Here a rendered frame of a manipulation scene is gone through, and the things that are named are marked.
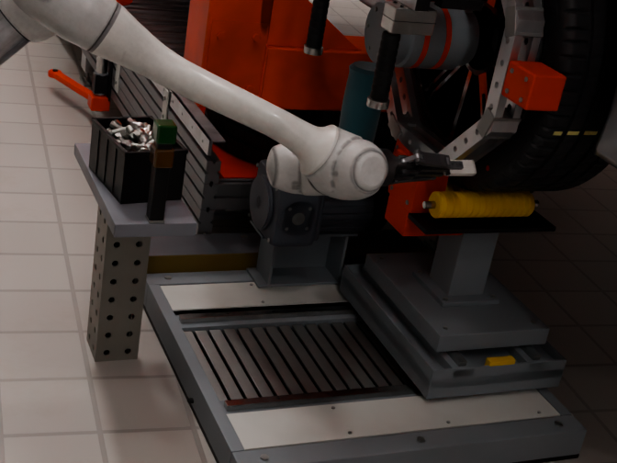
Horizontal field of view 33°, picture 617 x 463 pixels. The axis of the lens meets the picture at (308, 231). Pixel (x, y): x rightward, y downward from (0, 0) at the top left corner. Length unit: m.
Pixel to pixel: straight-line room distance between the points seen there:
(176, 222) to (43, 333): 0.59
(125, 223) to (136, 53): 0.40
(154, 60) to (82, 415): 0.83
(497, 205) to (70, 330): 1.06
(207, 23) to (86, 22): 0.75
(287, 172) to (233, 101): 0.19
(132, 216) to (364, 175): 0.57
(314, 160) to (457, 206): 0.55
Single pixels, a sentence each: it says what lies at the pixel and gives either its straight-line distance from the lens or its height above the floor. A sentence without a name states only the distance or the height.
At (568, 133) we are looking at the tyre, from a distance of 2.14.
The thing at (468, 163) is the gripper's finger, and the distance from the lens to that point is 2.17.
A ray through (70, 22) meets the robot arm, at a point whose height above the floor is 0.88.
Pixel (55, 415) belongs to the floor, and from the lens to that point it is 2.32.
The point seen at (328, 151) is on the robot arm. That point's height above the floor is 0.74.
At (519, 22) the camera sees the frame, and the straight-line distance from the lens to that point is 2.04.
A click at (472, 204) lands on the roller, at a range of 2.31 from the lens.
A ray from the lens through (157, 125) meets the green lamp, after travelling 2.05.
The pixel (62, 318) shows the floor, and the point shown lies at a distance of 2.66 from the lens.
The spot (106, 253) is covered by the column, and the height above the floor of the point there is 0.28.
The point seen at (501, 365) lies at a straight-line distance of 2.44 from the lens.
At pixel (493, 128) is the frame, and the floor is 0.75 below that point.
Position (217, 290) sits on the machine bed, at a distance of 2.68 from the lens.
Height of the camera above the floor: 1.36
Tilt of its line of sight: 24 degrees down
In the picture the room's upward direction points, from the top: 10 degrees clockwise
